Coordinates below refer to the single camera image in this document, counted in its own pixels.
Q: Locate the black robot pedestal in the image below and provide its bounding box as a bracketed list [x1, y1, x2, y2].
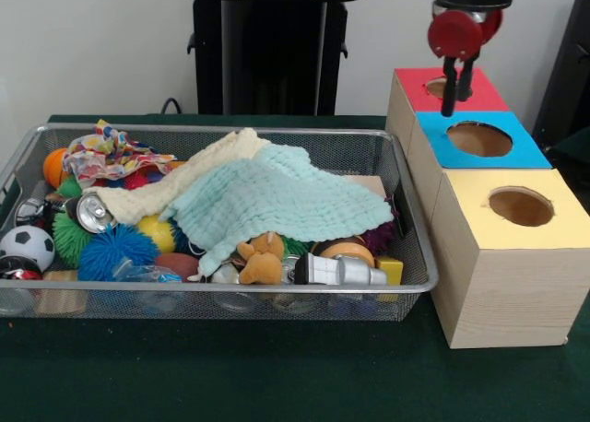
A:
[177, 0, 372, 117]

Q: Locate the blue spiky rubber ball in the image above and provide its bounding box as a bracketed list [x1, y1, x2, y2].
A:
[77, 223, 162, 283]

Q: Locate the light blue waffle cloth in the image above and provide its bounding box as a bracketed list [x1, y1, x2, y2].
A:
[160, 143, 396, 278]

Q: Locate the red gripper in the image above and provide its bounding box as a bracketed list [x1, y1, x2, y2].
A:
[427, 9, 504, 118]

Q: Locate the colourful patterned cloth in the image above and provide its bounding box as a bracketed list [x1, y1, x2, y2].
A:
[62, 120, 179, 188]

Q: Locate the tan cardboard square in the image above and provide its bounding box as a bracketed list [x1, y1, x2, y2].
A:
[343, 172, 386, 197]

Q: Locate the dark green table cloth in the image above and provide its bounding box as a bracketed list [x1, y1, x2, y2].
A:
[0, 112, 590, 422]

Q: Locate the tan plush animal toy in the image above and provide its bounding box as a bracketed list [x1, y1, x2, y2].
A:
[237, 232, 287, 286]

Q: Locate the shallow clear mesh bin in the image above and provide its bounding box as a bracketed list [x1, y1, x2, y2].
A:
[0, 122, 440, 324]

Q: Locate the wooden box with three holes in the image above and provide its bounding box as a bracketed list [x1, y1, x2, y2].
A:
[385, 66, 590, 349]

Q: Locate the black equipment case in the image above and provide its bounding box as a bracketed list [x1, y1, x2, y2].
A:
[532, 0, 590, 165]

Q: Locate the small black-white soccer ball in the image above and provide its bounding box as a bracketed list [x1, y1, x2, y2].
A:
[0, 225, 56, 272]

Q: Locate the cream knitted cloth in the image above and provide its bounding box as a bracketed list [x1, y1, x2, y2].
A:
[84, 126, 268, 225]

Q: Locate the small orange basketball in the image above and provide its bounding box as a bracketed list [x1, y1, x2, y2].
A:
[43, 147, 70, 188]

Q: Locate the small brown toy football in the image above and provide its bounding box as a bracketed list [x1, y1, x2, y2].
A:
[154, 252, 200, 283]

